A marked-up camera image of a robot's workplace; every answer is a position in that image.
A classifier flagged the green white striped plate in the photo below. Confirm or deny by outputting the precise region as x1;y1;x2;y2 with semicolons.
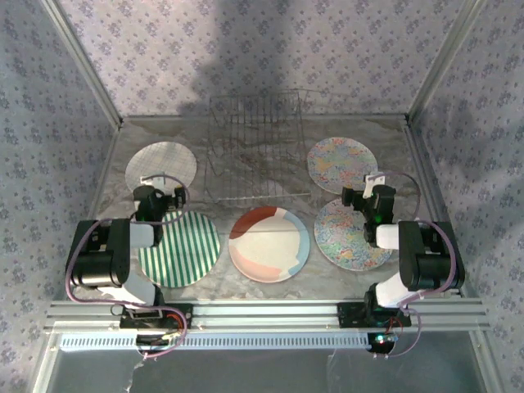
138;210;222;291

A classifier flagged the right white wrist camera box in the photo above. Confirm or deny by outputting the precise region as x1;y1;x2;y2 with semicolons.
365;174;386;198

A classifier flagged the aluminium extrusion mounting rail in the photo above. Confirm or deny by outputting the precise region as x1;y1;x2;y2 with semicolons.
44;297;492;333

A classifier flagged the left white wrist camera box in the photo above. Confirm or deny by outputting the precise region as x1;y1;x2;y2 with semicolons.
140;174;167;192

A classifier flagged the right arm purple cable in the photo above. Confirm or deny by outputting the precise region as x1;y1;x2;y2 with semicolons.
370;171;459;361

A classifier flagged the red blue pink colourblock plate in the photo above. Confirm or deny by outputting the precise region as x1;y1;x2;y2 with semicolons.
228;206;311;284

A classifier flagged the floral cloth backdrop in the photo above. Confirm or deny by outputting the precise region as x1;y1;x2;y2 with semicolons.
0;0;524;393

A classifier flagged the white plate blue grid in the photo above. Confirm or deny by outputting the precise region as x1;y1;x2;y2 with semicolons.
124;141;198;193

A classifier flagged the multicolour squiggle pattern plate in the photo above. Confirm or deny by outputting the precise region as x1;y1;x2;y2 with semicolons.
306;136;379;197
314;198;400;272

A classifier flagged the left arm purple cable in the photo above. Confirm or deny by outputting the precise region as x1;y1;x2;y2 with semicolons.
65;174;192;361

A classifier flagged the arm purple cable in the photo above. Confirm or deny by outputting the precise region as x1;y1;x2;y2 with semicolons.
65;174;192;361
370;171;459;361

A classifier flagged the wire dish rack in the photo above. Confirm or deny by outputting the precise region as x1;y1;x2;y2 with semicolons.
202;88;314;205

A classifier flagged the white slotted cable duct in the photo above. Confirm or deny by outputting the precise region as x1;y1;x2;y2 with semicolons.
59;330;376;351

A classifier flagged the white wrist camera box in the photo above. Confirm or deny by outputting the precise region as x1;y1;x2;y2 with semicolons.
365;174;386;198
140;174;167;192

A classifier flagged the aluminium frame post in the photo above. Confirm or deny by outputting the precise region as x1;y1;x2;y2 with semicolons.
40;0;124;129
404;0;489;124

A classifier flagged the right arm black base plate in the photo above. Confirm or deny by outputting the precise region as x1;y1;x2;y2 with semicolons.
337;301;413;328

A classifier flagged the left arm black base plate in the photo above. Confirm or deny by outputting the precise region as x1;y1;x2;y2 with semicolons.
118;302;193;331

